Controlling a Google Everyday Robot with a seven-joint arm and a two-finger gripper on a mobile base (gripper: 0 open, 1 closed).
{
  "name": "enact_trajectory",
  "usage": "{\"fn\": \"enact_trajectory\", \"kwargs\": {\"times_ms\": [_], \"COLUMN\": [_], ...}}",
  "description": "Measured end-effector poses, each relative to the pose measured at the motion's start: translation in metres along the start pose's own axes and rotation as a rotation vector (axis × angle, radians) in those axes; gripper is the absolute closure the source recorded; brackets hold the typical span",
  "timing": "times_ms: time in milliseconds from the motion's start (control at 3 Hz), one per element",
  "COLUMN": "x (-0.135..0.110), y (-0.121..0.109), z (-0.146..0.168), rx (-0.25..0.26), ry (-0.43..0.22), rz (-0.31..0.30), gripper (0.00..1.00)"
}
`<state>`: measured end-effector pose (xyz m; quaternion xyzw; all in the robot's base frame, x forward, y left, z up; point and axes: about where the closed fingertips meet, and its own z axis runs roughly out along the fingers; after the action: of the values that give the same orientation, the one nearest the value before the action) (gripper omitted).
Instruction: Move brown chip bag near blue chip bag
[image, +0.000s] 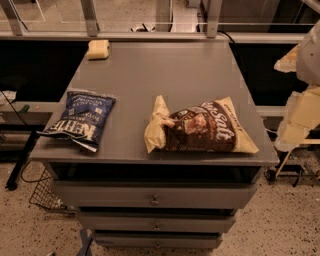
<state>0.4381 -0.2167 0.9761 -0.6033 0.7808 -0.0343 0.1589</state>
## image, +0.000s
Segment wheeled stand at right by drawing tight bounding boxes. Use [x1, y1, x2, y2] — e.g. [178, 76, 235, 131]
[264, 150, 320, 187]

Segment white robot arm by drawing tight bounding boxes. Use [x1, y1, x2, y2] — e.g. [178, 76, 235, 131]
[296, 20, 320, 85]

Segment middle drawer with knob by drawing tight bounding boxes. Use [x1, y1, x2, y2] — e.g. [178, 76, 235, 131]
[77, 212, 235, 233]

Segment brown chip bag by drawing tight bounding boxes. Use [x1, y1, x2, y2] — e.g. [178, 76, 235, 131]
[144, 95, 259, 154]

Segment black table leg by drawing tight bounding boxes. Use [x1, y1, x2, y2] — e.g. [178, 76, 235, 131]
[5, 131, 37, 191]

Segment blue Kettle chip bag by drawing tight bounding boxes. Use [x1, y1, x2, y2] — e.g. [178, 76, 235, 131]
[39, 90, 117, 152]

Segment wire mesh basket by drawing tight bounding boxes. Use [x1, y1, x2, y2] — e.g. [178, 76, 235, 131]
[29, 170, 75, 215]

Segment top drawer with knob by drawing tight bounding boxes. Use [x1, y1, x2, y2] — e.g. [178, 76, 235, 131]
[53, 181, 257, 209]

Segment drawer with knob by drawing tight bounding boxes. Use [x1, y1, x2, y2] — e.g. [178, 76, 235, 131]
[53, 181, 257, 209]
[77, 212, 235, 233]
[94, 233, 222, 249]

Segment grey drawer cabinet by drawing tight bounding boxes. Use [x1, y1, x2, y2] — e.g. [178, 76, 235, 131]
[32, 41, 278, 248]

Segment metal window rail frame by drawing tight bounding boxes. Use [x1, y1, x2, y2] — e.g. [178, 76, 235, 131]
[0, 0, 319, 43]

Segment bottom drawer with knob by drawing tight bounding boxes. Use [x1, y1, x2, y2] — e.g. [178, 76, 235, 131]
[94, 233, 222, 249]

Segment black cable on floor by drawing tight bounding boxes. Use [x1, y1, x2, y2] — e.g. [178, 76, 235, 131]
[19, 159, 52, 184]

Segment yellow sponge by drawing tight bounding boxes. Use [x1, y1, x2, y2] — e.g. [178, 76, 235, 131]
[86, 40, 109, 60]

